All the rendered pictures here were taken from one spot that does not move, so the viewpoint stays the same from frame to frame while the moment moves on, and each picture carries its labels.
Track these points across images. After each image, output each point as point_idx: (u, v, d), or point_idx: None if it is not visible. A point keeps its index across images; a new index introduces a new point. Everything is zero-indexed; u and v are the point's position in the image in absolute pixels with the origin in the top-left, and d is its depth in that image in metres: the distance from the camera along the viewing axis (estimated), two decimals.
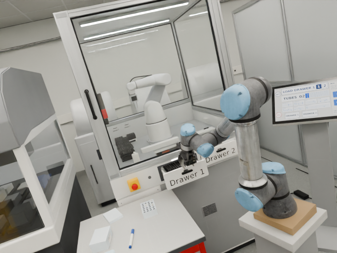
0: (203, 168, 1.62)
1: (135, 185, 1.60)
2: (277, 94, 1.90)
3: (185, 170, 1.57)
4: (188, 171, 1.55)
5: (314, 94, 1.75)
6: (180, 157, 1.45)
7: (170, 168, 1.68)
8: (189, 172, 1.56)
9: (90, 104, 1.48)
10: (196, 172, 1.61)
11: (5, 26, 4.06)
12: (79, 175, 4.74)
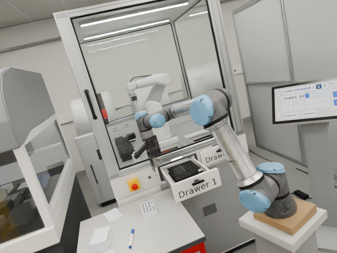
0: (215, 177, 1.45)
1: (135, 185, 1.60)
2: (277, 94, 1.90)
3: (195, 180, 1.40)
4: (199, 182, 1.39)
5: (314, 94, 1.75)
6: (150, 155, 1.44)
7: (178, 178, 1.52)
8: (200, 182, 1.39)
9: (90, 104, 1.48)
10: (208, 182, 1.44)
11: (5, 26, 4.06)
12: (79, 175, 4.74)
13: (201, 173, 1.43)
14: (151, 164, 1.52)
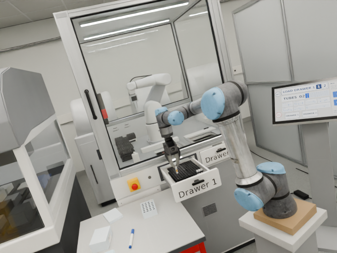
0: (215, 177, 1.45)
1: (135, 185, 1.60)
2: (277, 94, 1.90)
3: (195, 180, 1.40)
4: (199, 182, 1.39)
5: (314, 94, 1.75)
6: (177, 148, 1.48)
7: (178, 178, 1.52)
8: (200, 182, 1.39)
9: (90, 104, 1.48)
10: (208, 182, 1.44)
11: (5, 26, 4.06)
12: (79, 175, 4.74)
13: (201, 173, 1.43)
14: (170, 163, 1.47)
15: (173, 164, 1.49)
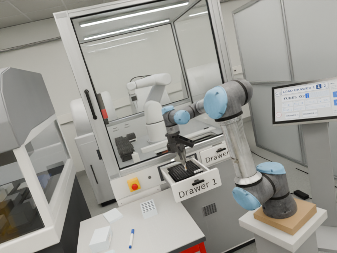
0: (215, 177, 1.45)
1: (135, 185, 1.60)
2: (277, 94, 1.90)
3: (195, 180, 1.40)
4: (199, 182, 1.39)
5: (314, 94, 1.75)
6: None
7: (178, 178, 1.52)
8: (200, 182, 1.39)
9: (90, 104, 1.48)
10: (208, 182, 1.44)
11: (5, 26, 4.06)
12: (79, 175, 4.74)
13: (201, 173, 1.43)
14: (183, 160, 1.47)
15: (183, 161, 1.50)
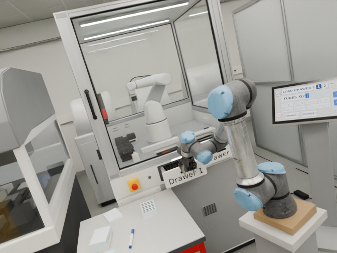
0: (201, 167, 1.64)
1: (135, 185, 1.60)
2: (277, 94, 1.90)
3: None
4: (186, 170, 1.58)
5: (314, 94, 1.75)
6: (180, 163, 1.48)
7: (169, 167, 1.71)
8: None
9: (90, 104, 1.48)
10: (195, 170, 1.63)
11: (5, 26, 4.06)
12: (79, 175, 4.74)
13: None
14: None
15: None
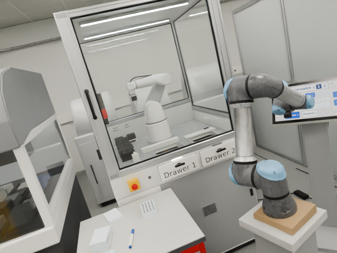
0: (195, 161, 1.76)
1: (135, 185, 1.60)
2: None
3: (178, 163, 1.71)
4: (180, 164, 1.69)
5: (314, 94, 1.75)
6: None
7: None
8: (181, 165, 1.69)
9: (90, 104, 1.48)
10: (188, 165, 1.75)
11: (5, 26, 4.06)
12: (79, 175, 4.74)
13: (183, 157, 1.74)
14: None
15: None
